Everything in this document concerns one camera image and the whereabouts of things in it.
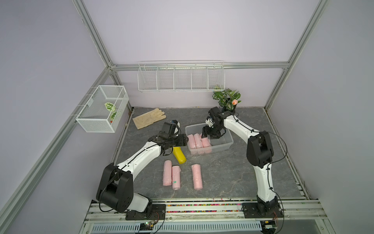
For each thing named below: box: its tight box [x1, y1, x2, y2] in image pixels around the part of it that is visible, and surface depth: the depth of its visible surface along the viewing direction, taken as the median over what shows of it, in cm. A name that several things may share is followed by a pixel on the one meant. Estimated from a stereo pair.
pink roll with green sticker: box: [171, 165, 182, 191], surface depth 84 cm
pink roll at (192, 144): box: [187, 134, 198, 156], surface depth 98 cm
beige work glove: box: [132, 108, 167, 130], surface depth 118 cm
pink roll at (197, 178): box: [191, 163, 204, 191], surface depth 84 cm
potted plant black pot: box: [212, 88, 242, 113], surface depth 95 cm
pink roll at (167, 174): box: [162, 159, 172, 186], surface depth 86 cm
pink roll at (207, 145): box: [201, 136, 213, 154], surface depth 96 cm
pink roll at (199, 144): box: [193, 133, 206, 156], surface depth 96 cm
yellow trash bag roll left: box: [172, 146, 187, 165], surface depth 92 cm
